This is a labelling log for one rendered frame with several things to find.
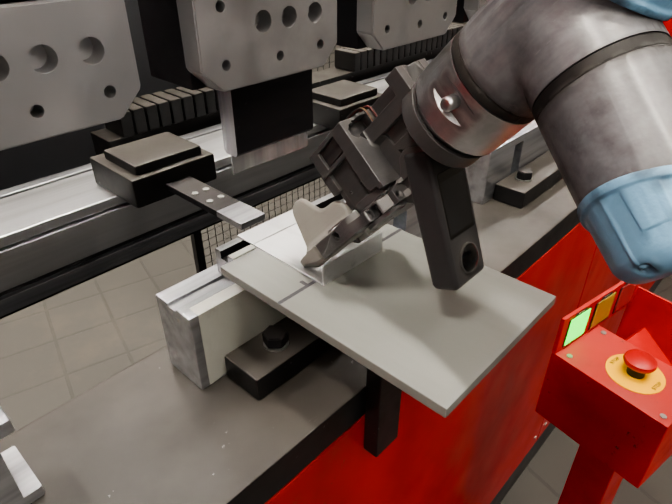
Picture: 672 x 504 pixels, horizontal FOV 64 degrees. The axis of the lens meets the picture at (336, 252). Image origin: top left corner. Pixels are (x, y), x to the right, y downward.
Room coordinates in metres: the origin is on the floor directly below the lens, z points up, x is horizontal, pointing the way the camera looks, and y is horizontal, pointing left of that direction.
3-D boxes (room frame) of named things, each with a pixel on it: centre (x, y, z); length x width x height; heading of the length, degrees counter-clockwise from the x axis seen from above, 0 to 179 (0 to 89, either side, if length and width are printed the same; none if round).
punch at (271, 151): (0.52, 0.07, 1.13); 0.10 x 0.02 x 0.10; 137
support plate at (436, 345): (0.42, -0.04, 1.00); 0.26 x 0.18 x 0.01; 47
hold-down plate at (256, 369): (0.51, 0.00, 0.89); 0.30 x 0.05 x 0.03; 137
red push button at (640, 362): (0.51, -0.39, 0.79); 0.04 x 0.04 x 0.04
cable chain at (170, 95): (0.94, 0.22, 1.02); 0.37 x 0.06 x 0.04; 137
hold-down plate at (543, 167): (0.92, -0.39, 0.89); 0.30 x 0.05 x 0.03; 137
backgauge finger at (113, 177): (0.62, 0.19, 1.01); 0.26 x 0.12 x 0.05; 47
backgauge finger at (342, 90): (0.89, -0.06, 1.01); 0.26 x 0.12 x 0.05; 47
